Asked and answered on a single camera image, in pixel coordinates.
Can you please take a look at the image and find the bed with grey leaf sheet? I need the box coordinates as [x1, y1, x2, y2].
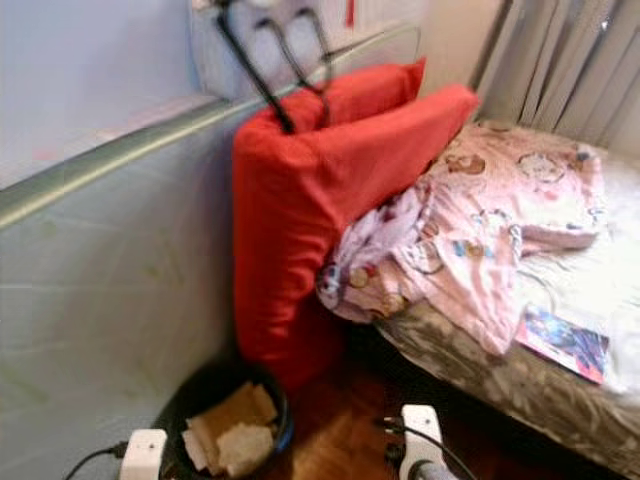
[370, 120, 640, 479]

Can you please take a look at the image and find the flattened brown cardboard box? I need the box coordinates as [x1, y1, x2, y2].
[182, 382, 279, 473]

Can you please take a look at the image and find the black round waste bin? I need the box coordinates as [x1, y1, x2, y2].
[155, 360, 296, 480]

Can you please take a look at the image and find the colourful comic book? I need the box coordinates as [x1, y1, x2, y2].
[517, 305, 611, 385]

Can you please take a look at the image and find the large red cushion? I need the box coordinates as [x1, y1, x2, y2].
[232, 83, 480, 393]

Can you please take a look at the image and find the pink cartoon print blanket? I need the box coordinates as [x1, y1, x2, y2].
[315, 122, 606, 359]

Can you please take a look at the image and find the pale blue upright mattress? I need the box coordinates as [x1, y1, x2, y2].
[0, 25, 423, 480]

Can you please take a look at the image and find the flat red cushion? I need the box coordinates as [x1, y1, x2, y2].
[295, 58, 427, 131]

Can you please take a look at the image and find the grey pleated curtain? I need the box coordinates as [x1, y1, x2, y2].
[465, 0, 640, 161]

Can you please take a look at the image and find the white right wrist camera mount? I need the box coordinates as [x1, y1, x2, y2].
[400, 404, 446, 476]

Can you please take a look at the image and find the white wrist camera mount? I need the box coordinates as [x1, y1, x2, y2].
[400, 404, 446, 476]
[118, 428, 168, 480]

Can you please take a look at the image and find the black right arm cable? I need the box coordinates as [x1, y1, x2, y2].
[380, 415, 483, 480]

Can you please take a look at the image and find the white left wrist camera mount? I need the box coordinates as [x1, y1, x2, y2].
[118, 428, 168, 480]

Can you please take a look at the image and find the thick black hanging strap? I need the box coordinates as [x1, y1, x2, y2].
[215, 0, 299, 136]

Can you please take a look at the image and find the thin black looped cable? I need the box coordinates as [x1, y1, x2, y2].
[260, 8, 333, 99]

